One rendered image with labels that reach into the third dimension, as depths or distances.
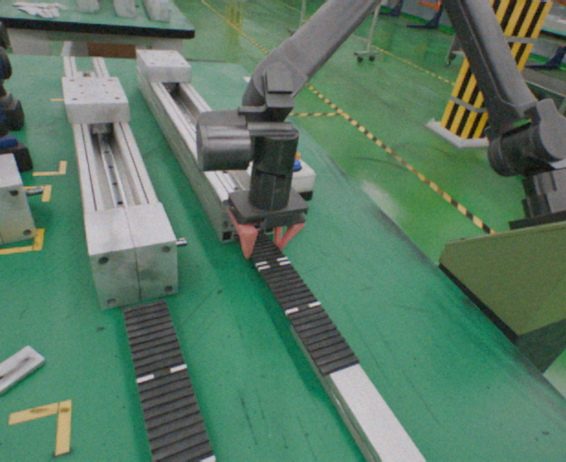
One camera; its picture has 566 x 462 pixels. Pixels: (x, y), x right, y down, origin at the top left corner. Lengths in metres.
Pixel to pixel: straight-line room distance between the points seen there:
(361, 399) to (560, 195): 0.47
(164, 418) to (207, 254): 0.29
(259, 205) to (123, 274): 0.19
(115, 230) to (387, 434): 0.39
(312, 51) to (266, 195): 0.20
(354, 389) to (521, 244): 0.31
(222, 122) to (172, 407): 0.32
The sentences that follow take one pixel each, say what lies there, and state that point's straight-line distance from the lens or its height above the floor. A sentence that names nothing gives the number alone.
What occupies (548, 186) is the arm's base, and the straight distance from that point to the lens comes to 0.76.
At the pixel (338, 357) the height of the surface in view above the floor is 0.81.
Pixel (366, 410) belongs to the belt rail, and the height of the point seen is 0.81.
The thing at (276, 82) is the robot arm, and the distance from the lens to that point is 0.50.
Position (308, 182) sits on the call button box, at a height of 0.82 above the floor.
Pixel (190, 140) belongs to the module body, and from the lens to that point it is 0.79.
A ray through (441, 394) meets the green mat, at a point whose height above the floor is 0.78.
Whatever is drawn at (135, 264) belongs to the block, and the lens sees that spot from 0.52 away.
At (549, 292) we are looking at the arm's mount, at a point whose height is 0.87.
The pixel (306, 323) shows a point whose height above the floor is 0.81.
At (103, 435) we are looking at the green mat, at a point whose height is 0.78.
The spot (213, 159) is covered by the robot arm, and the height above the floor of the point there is 0.98.
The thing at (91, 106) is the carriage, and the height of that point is 0.90.
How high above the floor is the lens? 1.19
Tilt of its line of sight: 36 degrees down
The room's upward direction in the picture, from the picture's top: 9 degrees clockwise
